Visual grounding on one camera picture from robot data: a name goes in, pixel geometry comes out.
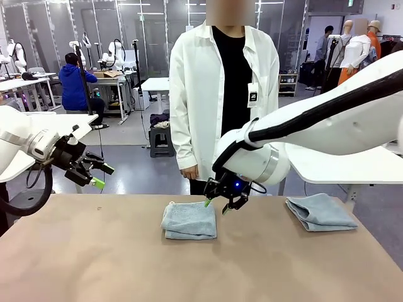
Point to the person in white shirt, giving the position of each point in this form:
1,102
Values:
195,94

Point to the mannequin with beige hat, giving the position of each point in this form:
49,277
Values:
374,26

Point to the black tripod pole stand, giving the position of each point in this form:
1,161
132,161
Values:
82,72

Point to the person's right hand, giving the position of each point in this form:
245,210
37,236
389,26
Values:
190,173

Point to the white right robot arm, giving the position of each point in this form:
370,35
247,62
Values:
346,132

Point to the long white desk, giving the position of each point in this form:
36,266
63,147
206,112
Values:
19,83

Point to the dark garments on rack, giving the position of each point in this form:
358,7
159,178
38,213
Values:
390,47

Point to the pile of dark clothes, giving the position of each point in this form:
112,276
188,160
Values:
159,121

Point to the mannequin in white blouse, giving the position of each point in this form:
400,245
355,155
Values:
357,50

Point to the dark gray stool with hole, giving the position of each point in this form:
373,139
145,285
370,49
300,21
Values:
28,196

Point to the light blue towel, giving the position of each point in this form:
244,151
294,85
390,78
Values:
189,220
324,214

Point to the white workbench desk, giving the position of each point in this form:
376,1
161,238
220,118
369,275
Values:
107,80

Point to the wooden shoe shelf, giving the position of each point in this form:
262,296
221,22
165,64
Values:
288,85

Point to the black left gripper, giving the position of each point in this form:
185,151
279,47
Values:
69,154

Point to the man in gray shirt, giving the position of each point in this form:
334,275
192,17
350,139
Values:
321,50

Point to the open cardboard box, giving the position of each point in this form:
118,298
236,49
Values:
105,74

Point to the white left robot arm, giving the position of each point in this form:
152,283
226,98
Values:
19,122

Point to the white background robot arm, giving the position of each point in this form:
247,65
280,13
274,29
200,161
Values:
17,56
113,56

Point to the man in blue hoodie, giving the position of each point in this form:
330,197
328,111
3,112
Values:
72,88

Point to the person's right forearm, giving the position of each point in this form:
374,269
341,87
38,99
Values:
184,144

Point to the small white table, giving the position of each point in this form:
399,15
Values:
155,84

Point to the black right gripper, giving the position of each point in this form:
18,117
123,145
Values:
228,187

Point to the white mannequin orange trousers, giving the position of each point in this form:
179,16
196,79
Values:
346,74

